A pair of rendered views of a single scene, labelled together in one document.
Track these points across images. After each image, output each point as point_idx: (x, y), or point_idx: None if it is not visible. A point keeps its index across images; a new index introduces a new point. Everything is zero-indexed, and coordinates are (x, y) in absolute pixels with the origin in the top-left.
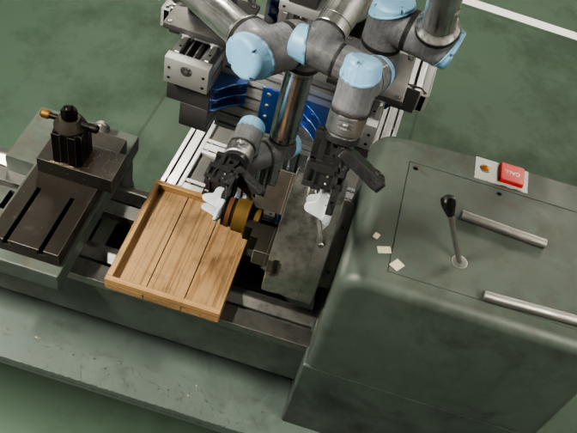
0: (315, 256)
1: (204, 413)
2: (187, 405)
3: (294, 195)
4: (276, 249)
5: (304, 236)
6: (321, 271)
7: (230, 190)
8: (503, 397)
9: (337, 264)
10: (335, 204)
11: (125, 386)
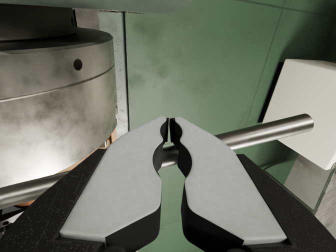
0: (100, 66)
1: (119, 67)
2: (118, 80)
3: (3, 184)
4: (110, 128)
5: (83, 108)
6: (108, 41)
7: (6, 213)
8: None
9: (60, 7)
10: (314, 216)
11: (121, 117)
